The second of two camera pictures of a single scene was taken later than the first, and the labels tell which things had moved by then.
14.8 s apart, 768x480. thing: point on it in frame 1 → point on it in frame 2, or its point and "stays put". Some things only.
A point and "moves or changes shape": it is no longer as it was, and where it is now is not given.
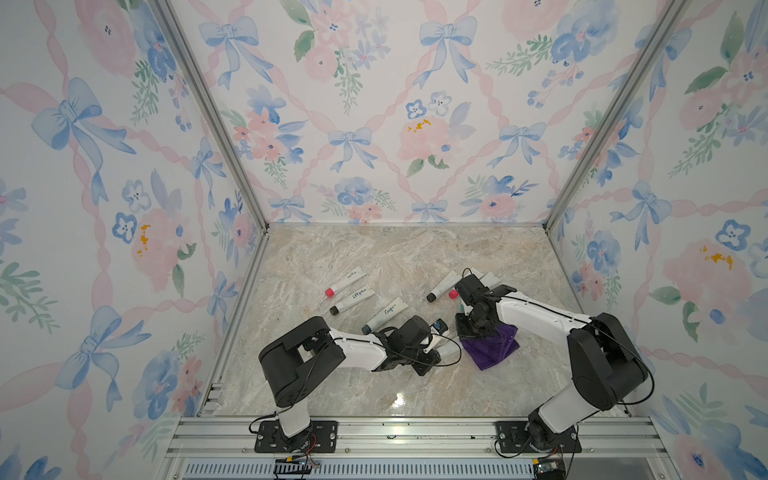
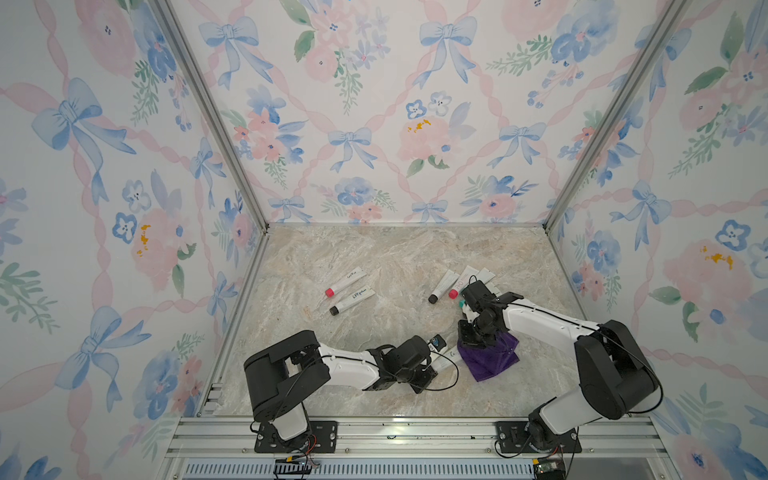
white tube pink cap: [350, 279] stays put
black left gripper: [428, 361] → [427, 374]
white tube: [396, 307] → [450, 360]
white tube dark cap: [352, 301] stays put
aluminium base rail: [224, 448] stays put
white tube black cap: [447, 284] stays put
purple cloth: [489, 349] moves or changes shape
